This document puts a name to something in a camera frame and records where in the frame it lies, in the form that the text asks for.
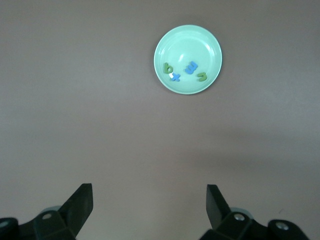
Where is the green letter q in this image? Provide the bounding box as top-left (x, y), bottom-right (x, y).
top-left (162, 62), bottom-right (175, 75)

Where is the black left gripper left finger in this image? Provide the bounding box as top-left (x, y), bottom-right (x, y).
top-left (0, 183), bottom-right (95, 240)

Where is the green letter u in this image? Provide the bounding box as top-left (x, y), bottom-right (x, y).
top-left (196, 71), bottom-right (209, 83)

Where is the brown table cover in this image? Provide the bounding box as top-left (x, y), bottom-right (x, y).
top-left (0, 0), bottom-right (320, 240)

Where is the green plate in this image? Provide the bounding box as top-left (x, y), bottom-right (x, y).
top-left (153, 24), bottom-right (224, 96)

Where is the blue letter m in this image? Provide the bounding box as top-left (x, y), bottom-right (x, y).
top-left (184, 60), bottom-right (200, 76)

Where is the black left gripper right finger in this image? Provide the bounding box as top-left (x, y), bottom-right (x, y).
top-left (200, 184), bottom-right (310, 240)

